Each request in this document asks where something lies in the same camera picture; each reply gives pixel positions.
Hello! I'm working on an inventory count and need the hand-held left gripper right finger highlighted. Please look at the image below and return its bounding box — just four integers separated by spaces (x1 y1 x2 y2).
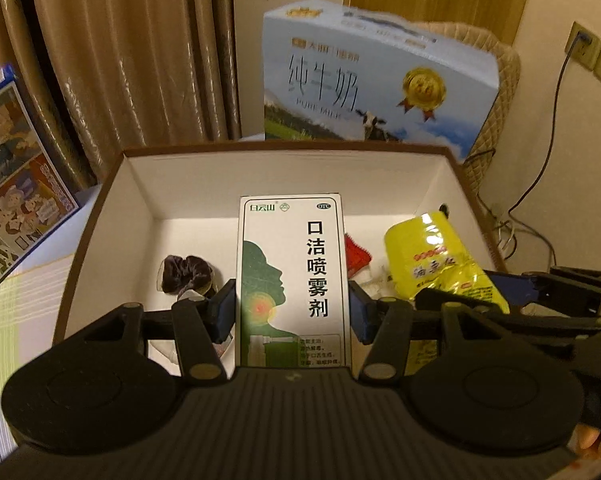
348 280 496 387

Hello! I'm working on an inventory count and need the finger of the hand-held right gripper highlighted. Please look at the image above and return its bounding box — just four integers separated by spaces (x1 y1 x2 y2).
415 287 601 346
483 266 601 307

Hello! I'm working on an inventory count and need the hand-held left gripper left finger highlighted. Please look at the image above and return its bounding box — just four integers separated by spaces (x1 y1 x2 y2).
83 280 238 387

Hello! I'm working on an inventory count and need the dark velvet hair scrunchie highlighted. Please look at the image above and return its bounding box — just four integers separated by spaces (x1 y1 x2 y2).
160 255 218 296

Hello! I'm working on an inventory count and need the red candy packet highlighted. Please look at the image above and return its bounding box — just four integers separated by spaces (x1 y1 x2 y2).
345 234 372 278

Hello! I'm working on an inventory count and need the white green medicine spray box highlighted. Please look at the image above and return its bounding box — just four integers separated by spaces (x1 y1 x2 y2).
235 192 352 368

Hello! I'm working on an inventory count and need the yellow snack packet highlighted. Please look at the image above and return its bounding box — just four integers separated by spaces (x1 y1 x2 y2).
383 211 511 376

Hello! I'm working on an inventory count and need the brown cardboard storage box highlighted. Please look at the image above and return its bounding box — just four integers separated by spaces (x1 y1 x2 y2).
53 142 509 376

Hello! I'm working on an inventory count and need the person's right hand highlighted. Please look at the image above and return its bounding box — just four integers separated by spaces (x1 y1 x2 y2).
575 424 601 461

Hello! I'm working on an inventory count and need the beige quilted chair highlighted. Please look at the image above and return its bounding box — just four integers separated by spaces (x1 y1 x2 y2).
411 21 522 196

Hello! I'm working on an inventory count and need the light blue milk carton box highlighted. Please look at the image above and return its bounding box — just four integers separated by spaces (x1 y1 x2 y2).
261 2 501 163

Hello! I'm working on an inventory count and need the blue cartoon printed box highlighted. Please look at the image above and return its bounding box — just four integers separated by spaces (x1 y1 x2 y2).
0 64 80 306

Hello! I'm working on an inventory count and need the brown pleated curtain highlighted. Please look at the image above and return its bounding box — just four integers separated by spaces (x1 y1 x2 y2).
0 0 241 193

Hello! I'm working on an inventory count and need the black power cable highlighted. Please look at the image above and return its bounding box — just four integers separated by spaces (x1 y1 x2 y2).
463 32 594 281

